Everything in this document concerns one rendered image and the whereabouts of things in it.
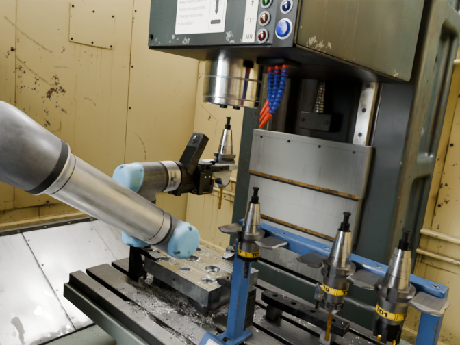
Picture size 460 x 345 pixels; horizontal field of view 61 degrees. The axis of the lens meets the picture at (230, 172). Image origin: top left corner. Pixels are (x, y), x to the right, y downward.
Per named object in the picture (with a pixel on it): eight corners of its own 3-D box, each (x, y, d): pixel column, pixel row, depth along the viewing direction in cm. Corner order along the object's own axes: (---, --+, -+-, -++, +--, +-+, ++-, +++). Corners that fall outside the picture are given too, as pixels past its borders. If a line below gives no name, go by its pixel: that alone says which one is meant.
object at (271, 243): (270, 252, 83) (270, 248, 83) (250, 244, 87) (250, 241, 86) (287, 245, 88) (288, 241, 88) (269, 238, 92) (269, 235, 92)
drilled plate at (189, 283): (207, 307, 110) (209, 291, 109) (144, 270, 129) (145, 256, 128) (257, 285, 127) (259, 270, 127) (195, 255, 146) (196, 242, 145)
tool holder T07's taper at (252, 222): (264, 232, 91) (267, 204, 89) (251, 235, 88) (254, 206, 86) (250, 226, 94) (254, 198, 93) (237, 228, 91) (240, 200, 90)
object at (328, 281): (352, 291, 78) (354, 276, 77) (340, 299, 74) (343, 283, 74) (329, 282, 81) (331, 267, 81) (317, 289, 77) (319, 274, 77)
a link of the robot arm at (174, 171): (150, 159, 97) (172, 165, 92) (165, 158, 101) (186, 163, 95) (148, 188, 99) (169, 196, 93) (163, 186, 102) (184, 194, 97)
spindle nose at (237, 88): (269, 109, 112) (274, 66, 109) (237, 107, 99) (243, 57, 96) (224, 105, 120) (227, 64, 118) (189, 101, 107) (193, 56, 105)
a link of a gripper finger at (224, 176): (235, 183, 113) (207, 184, 108) (237, 163, 112) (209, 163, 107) (241, 185, 111) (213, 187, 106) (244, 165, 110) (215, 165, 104)
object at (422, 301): (439, 320, 62) (439, 315, 62) (404, 306, 65) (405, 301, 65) (450, 305, 67) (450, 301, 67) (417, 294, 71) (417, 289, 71)
